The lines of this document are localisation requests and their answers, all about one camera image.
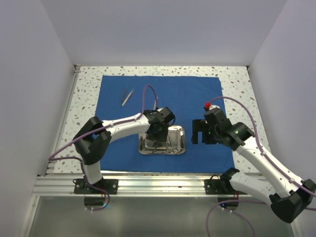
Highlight blue cloth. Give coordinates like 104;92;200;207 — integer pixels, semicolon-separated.
96;76;234;173

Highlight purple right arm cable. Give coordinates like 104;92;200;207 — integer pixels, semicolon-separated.
206;96;316;237

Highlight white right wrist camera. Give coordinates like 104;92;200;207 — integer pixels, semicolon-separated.
203;102;220;112

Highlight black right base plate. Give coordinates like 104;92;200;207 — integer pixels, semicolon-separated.
204;176;246;196

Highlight steel instrument tray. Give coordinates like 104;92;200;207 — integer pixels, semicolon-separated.
138;125;186;155

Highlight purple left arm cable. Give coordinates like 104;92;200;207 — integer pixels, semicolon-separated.
48;85;159;212

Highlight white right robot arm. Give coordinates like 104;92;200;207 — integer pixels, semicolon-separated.
191;106;316;223

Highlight pointed steel tweezers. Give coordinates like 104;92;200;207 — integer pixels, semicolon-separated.
120;84;128;106

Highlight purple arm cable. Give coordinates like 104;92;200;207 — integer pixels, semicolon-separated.
48;85;159;212
206;96;316;237

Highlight aluminium front rail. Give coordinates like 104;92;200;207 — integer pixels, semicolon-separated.
32;174;290;198

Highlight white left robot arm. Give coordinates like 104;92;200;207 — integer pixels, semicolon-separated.
73;107;175;194

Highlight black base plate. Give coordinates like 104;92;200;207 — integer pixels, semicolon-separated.
204;176;246;196
73;178;119;195

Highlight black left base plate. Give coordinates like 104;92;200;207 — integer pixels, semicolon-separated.
73;178;119;195

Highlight steel surgical scissors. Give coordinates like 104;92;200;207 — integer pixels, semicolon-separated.
170;132;186;155

